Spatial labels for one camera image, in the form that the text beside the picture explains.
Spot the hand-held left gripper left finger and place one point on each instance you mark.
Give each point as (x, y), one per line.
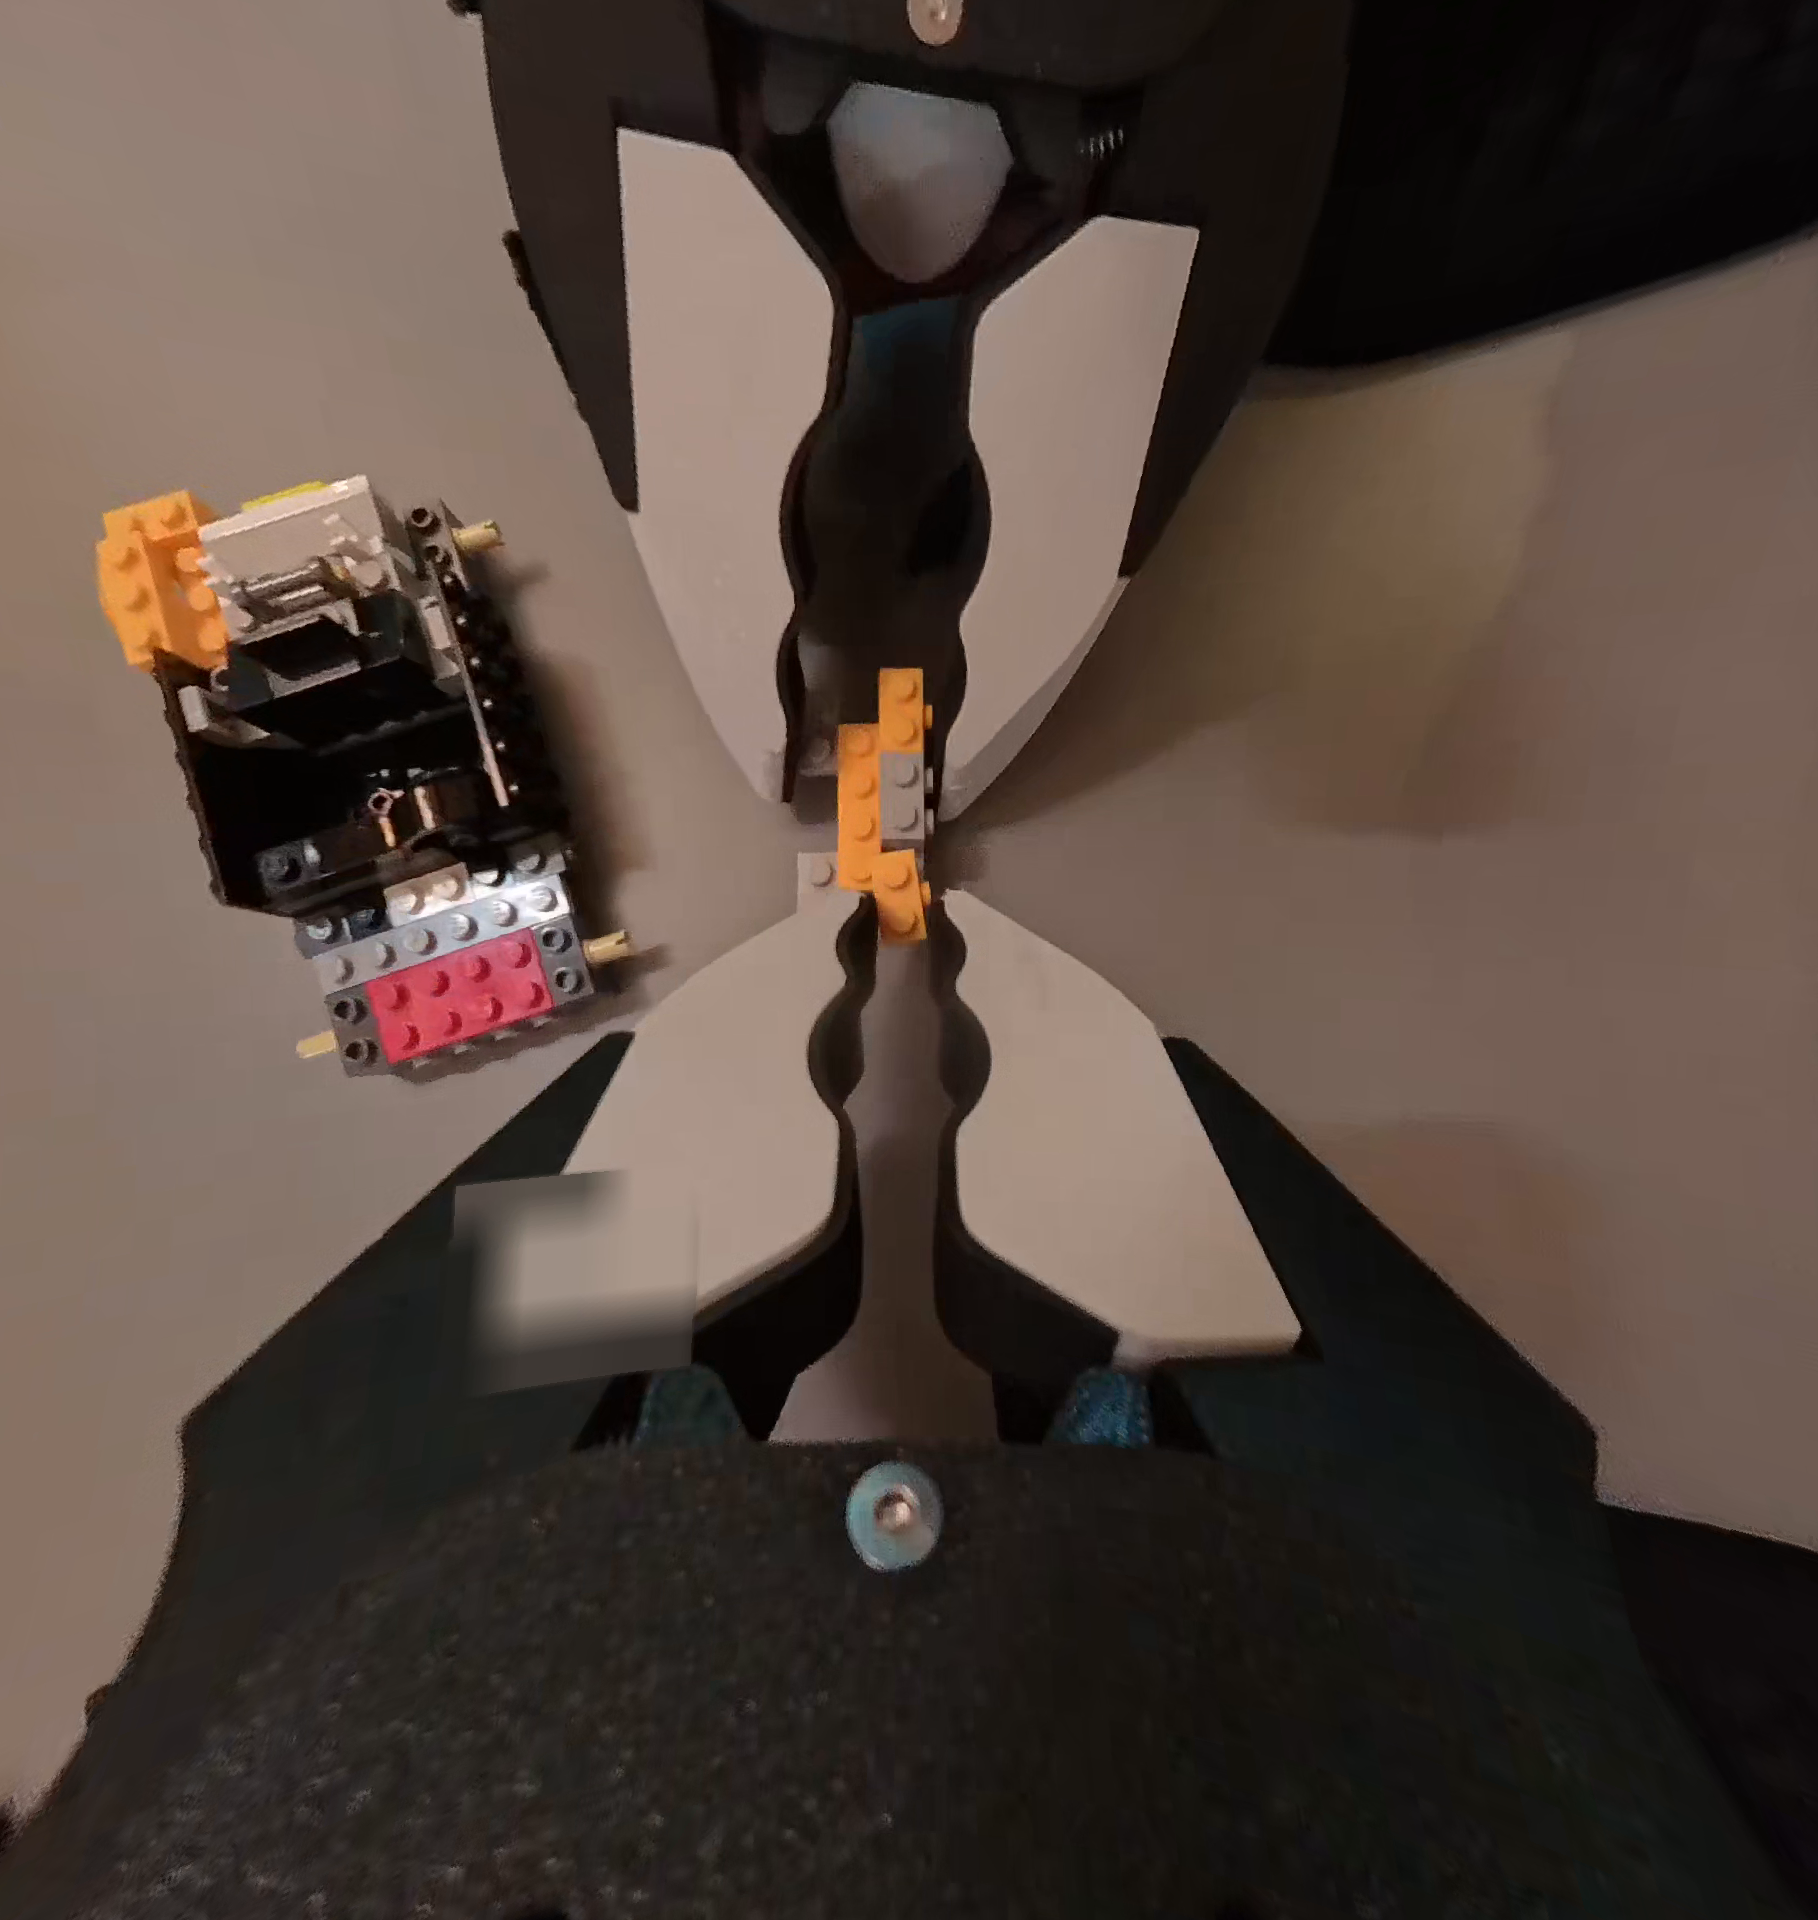
(730, 1082)

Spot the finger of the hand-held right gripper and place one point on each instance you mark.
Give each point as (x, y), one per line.
(700, 452)
(1076, 452)

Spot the orange grey toy brick assembly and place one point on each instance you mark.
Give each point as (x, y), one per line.
(861, 812)

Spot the toy brick car model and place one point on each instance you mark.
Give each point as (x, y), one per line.
(340, 779)

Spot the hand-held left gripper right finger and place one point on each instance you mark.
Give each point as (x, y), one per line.
(1105, 1172)

